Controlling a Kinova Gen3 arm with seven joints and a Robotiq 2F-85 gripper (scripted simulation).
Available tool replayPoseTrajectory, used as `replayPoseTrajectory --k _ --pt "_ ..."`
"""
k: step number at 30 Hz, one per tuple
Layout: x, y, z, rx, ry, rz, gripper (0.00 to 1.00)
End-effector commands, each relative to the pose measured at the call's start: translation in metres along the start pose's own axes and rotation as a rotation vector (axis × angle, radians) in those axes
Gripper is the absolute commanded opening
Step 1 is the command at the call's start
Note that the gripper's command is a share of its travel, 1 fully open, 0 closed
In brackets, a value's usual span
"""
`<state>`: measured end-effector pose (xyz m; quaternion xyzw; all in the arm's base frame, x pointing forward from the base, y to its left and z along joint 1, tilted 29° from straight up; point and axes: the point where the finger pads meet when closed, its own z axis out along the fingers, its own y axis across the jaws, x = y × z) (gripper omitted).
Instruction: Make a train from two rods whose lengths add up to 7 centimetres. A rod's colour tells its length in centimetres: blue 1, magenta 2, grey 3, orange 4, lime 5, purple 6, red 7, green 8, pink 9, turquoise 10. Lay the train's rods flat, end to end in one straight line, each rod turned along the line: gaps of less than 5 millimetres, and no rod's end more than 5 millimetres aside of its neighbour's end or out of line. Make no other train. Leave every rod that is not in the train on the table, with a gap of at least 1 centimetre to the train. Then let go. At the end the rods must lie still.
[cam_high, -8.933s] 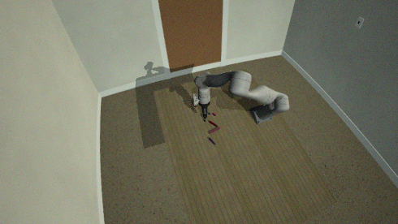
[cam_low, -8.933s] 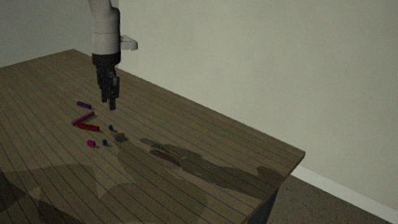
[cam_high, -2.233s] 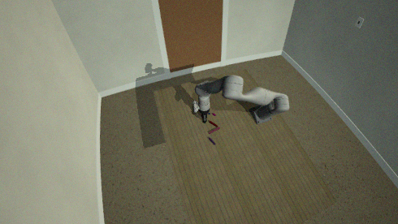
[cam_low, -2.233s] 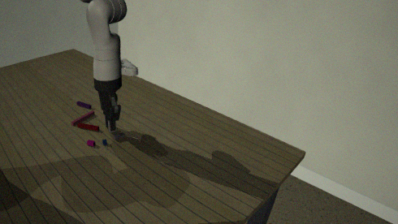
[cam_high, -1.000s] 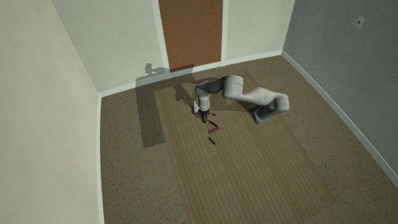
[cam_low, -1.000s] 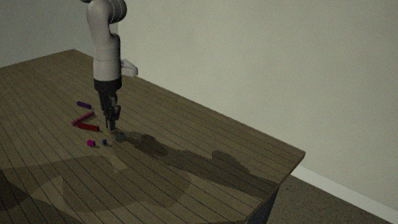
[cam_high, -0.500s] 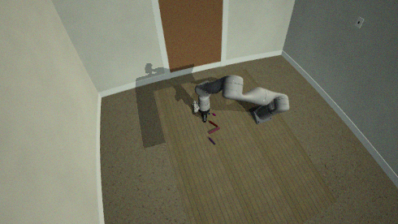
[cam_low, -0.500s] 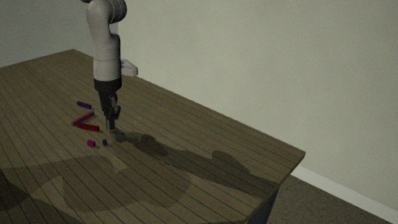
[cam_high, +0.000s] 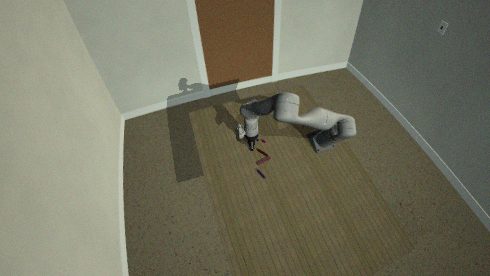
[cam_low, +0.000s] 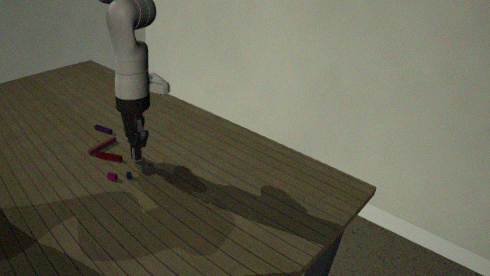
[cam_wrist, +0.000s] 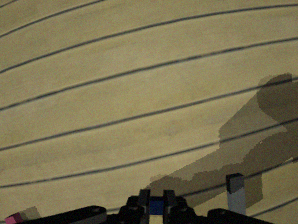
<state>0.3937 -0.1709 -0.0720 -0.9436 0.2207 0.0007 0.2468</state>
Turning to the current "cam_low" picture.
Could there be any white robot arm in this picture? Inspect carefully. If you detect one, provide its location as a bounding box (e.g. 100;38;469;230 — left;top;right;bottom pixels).
99;0;170;100

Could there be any pink rod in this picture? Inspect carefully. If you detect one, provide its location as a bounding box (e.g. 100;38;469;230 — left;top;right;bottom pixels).
88;137;116;155

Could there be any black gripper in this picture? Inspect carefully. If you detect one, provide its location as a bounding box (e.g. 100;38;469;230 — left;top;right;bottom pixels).
115;93;150;162

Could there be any short magenta rod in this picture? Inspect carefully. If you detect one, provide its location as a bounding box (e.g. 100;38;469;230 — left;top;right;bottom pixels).
107;173;117;180

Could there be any purple rod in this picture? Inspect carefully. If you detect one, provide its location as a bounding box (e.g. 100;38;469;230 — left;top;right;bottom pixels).
94;125;113;134

